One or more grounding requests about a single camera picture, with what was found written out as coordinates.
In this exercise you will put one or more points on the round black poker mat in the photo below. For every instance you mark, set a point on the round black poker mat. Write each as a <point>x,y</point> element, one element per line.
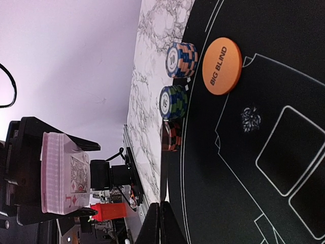
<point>251,164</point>

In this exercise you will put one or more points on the green chip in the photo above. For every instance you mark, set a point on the green chip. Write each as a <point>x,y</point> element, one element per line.
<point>173,102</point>

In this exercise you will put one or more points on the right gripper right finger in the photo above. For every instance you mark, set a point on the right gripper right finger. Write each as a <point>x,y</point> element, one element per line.
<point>170,232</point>

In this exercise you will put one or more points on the red chip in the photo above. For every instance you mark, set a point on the red chip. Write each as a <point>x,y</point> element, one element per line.
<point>170,136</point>

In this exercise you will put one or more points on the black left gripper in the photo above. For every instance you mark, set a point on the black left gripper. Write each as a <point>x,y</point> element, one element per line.
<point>21,171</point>

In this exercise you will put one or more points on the grey chip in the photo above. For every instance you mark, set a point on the grey chip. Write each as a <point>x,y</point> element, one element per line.
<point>181,60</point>

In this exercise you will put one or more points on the orange big blind button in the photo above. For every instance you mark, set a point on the orange big blind button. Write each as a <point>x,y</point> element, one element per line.
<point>222,66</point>

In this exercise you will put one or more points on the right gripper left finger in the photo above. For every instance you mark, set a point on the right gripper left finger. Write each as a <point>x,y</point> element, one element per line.
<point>150,230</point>

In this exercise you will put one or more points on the red playing card deck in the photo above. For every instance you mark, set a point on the red playing card deck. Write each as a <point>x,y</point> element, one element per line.
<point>65,175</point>

